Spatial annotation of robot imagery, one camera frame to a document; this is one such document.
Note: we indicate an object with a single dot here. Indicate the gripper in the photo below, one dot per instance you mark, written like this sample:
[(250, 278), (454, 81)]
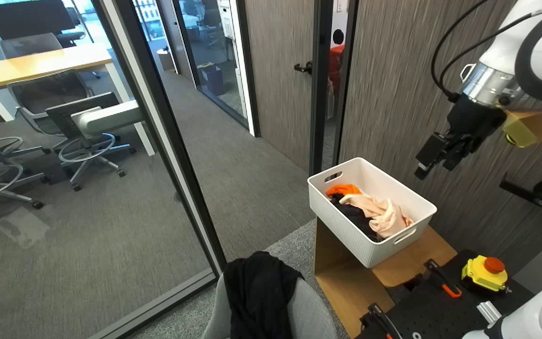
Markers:
[(475, 120)]

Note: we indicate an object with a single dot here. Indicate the white plastic bin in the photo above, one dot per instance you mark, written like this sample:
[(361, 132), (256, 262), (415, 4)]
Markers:
[(346, 226)]

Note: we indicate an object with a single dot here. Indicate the grey chair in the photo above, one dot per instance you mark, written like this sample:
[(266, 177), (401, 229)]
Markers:
[(311, 315)]

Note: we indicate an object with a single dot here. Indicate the black shirt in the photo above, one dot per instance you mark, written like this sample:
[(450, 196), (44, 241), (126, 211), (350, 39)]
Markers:
[(257, 292)]

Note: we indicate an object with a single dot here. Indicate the blue waste bin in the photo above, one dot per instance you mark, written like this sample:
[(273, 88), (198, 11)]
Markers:
[(213, 79)]

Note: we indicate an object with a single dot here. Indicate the grey waste bin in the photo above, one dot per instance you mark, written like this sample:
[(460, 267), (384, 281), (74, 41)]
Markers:
[(165, 59)]

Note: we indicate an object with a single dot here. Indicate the peach cloth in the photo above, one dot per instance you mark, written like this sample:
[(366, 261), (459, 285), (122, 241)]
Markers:
[(384, 214)]

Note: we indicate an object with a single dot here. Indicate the orange cloth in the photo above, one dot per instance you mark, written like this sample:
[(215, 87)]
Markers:
[(343, 189)]

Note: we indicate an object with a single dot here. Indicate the dark cloth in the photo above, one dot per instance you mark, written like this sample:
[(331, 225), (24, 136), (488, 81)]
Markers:
[(355, 216)]

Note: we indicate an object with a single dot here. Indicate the black and orange clamp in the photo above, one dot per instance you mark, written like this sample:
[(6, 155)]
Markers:
[(442, 278), (380, 322)]

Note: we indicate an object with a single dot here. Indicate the yellow emergency stop button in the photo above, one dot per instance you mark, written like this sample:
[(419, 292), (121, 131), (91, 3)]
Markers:
[(485, 275)]

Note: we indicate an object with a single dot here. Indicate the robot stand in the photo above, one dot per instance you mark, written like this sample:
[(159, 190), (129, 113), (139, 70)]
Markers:
[(435, 313)]

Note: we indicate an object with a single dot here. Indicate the wooden side table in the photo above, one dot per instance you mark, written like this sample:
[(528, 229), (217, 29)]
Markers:
[(346, 287)]

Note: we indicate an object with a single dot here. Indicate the group of office chairs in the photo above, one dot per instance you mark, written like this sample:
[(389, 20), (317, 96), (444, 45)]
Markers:
[(83, 122)]

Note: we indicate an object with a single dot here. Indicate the wooden desk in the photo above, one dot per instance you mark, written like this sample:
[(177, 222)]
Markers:
[(31, 66)]

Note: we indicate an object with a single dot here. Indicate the monitor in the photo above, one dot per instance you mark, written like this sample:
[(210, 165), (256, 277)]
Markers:
[(26, 16)]

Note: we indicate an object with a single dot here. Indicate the silver metal bracket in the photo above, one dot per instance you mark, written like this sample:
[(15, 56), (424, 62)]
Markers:
[(489, 311)]

